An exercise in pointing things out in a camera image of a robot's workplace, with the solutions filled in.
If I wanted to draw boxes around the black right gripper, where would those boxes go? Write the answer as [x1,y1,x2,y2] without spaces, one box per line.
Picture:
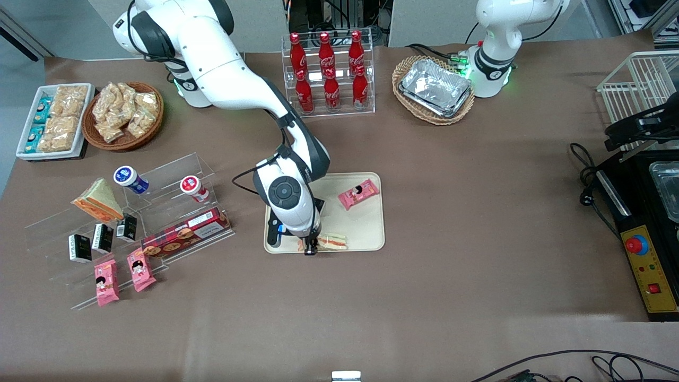
[266,208,323,257]

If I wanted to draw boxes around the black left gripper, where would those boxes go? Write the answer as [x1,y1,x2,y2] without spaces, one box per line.
[604,103,679,152]

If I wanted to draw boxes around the triangle sandwich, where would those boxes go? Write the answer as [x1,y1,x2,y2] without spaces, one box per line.
[297,233,349,253]
[72,178,125,223]

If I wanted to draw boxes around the beige plastic tray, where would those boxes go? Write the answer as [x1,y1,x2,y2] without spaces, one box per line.
[264,171,385,254]

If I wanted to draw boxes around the aluminium foil tray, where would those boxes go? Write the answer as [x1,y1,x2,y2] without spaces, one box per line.
[398,58,473,119]

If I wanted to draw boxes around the white rectangular snack tray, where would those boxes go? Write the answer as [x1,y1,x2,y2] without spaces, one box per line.
[15,83,97,161]

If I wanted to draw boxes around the pink snack packet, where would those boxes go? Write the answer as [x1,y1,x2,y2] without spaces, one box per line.
[94,259,121,308]
[338,178,381,211]
[126,248,158,293]

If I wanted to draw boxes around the clear container in machine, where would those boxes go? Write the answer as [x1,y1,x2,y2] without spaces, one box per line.
[648,161,679,224]

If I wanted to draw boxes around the black sealing machine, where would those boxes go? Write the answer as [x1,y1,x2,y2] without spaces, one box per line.
[596,150,679,323]

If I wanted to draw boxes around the red emergency stop button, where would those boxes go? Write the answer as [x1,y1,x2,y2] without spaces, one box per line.
[625,234,649,257]

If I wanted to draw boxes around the red cookie box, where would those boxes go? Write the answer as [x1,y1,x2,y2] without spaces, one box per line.
[141,207,232,259]

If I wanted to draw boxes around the red lid cup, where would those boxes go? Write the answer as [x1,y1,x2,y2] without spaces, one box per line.
[180,175,211,204]

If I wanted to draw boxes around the yellow control panel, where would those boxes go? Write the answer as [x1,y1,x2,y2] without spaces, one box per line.
[620,225,679,314]

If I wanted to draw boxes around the clear acrylic bottle rack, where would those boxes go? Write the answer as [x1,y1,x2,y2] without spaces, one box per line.
[281,29,376,120]

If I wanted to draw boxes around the clear acrylic stepped stand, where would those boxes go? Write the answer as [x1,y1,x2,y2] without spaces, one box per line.
[24,153,236,311]

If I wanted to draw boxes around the red cola bottle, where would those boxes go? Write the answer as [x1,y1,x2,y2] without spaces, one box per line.
[347,30,367,73]
[352,65,370,110]
[289,33,309,76]
[295,70,315,114]
[324,68,342,111]
[317,32,336,73]

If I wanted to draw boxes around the light wicker basket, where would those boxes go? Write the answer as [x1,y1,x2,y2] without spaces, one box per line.
[392,55,476,126]

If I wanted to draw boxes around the small black carton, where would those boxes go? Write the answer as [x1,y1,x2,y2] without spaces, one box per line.
[68,234,93,264]
[92,223,115,254]
[116,214,138,244]

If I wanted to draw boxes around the blue lid cup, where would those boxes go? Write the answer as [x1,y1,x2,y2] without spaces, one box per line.
[114,166,150,195]

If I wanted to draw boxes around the clear bag of puffed snacks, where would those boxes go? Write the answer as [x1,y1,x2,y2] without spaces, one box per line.
[94,85,120,124]
[116,82,140,108]
[135,91,160,114]
[98,119,126,144]
[127,109,156,139]

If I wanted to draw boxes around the round brown wicker basket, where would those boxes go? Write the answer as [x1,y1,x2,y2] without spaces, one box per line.
[82,81,165,153]

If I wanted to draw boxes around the wrapped cracker pack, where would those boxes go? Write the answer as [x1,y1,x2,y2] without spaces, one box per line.
[50,85,90,118]
[38,116,81,153]

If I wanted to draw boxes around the white wire basket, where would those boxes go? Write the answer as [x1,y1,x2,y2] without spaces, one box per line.
[596,50,679,152]

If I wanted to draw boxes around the black power cable with plug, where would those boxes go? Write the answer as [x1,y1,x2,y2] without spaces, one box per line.
[569,142,622,240]

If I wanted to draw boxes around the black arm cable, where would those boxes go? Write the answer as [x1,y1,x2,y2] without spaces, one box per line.
[231,114,291,197]

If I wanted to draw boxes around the black cables at table edge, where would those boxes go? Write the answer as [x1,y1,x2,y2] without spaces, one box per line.
[469,349,679,382]

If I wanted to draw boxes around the black equipment rack with cables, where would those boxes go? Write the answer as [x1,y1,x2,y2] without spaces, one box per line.
[284,0,394,48]

